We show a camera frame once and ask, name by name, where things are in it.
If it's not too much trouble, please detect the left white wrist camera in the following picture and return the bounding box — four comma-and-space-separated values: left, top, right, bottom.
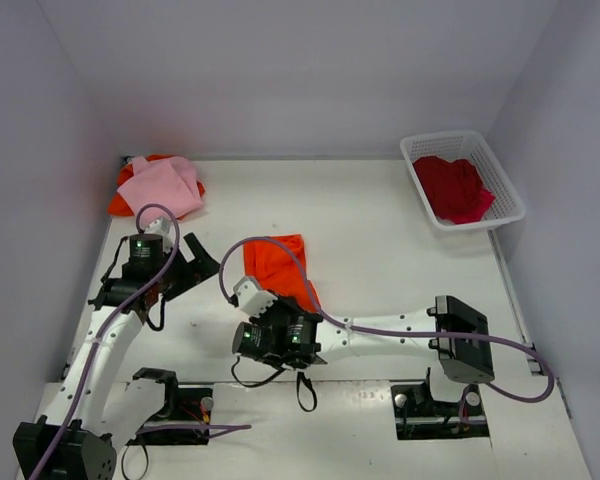
144, 217, 172, 238

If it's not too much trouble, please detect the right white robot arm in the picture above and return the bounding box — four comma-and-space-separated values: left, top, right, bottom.
232, 295, 495, 412

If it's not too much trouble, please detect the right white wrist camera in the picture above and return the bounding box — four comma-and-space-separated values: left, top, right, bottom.
233, 276, 278, 318

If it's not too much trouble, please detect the orange folded t shirt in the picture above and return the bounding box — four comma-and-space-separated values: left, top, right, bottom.
106, 153, 206, 220

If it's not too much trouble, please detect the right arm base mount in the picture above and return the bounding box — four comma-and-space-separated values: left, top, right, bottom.
390, 378, 490, 441

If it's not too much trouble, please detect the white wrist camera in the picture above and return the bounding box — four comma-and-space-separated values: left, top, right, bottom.
233, 276, 278, 318
144, 217, 172, 238

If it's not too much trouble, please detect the red t shirt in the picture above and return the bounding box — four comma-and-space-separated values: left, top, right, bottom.
413, 156, 495, 224

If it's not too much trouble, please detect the orange t shirt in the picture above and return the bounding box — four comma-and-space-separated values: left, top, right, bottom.
106, 153, 206, 220
243, 241, 317, 313

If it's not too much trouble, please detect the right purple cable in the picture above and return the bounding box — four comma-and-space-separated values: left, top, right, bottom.
218, 236, 556, 425

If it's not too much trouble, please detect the white plastic basket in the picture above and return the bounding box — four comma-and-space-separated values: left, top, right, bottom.
400, 130, 526, 233

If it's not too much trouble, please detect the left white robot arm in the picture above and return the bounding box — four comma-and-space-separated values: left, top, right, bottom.
13, 230, 219, 479

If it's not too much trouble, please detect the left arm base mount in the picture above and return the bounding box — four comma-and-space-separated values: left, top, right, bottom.
125, 367, 214, 446

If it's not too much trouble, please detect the pink folded t shirt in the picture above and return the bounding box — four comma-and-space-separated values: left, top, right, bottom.
117, 155, 204, 230

